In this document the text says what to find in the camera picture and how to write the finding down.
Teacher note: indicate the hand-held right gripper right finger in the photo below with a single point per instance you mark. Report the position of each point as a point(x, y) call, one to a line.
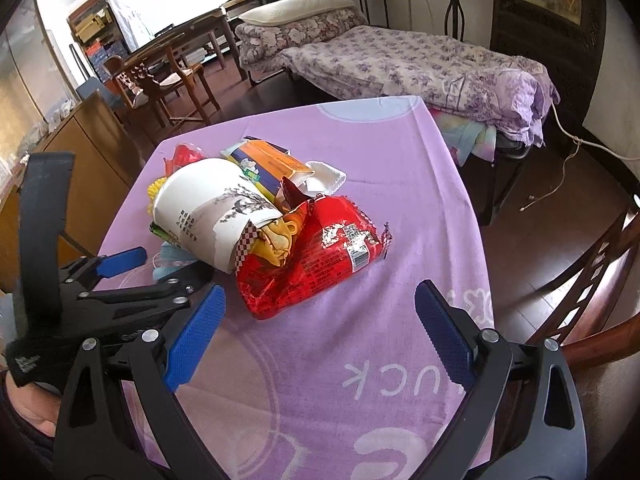
point(442, 332)

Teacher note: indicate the green wrapper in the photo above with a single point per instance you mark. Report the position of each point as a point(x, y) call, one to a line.
point(160, 232)

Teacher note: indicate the floral purple bed cover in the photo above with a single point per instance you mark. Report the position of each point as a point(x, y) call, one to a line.
point(410, 65)

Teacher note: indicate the wooden cabinet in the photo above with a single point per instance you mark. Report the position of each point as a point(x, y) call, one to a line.
point(90, 150)

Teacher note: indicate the red snack bag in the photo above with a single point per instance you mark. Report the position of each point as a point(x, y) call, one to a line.
point(310, 265)

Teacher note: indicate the white board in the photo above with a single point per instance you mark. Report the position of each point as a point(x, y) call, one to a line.
point(131, 15)

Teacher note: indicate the white square packet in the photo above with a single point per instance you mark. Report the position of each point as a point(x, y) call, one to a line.
point(327, 177)

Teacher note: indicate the blue chair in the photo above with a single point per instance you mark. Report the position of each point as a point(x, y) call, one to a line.
point(95, 89)

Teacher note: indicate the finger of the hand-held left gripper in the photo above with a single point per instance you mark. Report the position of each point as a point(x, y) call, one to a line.
point(165, 291)
point(122, 262)

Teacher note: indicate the blue face mask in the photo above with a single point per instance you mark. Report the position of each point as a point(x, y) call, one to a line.
point(172, 260)

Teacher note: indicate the wooden armchair with cushion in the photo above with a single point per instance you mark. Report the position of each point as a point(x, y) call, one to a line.
point(150, 85)

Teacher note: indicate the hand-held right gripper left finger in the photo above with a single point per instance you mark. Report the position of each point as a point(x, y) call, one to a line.
point(196, 332)

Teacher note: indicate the wooden dining table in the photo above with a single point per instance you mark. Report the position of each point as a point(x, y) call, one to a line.
point(200, 25)

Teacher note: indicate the shelf with boxes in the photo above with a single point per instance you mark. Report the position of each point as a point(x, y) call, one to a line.
point(92, 25)

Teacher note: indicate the person's left hand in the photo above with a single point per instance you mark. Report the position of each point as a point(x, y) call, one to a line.
point(32, 405)

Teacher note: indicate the red plastic cup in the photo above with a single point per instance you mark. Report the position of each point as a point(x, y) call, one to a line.
point(182, 155)

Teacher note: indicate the colourful cloth under bed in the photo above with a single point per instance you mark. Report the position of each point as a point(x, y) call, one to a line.
point(467, 135)

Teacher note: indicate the white printed paper cup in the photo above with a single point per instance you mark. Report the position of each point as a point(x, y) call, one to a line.
point(200, 200)

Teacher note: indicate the dark wooden lattice chair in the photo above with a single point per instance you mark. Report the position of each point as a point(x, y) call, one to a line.
point(590, 270)

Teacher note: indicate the yellow spiky plastic item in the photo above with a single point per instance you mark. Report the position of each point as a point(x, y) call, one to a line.
point(154, 192)

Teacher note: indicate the folded floral quilt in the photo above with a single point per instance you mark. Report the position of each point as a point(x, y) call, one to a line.
point(300, 35)

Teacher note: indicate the white pillow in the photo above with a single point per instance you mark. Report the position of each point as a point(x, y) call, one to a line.
point(295, 9)

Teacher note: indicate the colourful striped can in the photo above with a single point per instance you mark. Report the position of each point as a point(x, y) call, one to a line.
point(280, 157)

